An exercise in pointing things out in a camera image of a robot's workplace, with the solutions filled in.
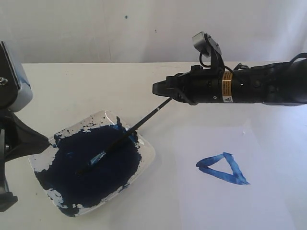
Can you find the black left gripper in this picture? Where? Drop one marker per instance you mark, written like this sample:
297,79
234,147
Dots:
16,140

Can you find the black paintbrush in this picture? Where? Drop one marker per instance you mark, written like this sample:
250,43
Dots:
96,159

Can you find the white square paint dish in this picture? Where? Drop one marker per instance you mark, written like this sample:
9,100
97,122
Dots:
59,169

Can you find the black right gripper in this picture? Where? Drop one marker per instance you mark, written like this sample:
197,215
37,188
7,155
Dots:
201,86

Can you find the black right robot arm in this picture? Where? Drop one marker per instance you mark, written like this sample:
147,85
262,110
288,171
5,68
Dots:
283,83

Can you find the white paper sheet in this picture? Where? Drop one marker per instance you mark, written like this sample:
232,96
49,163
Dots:
226,181

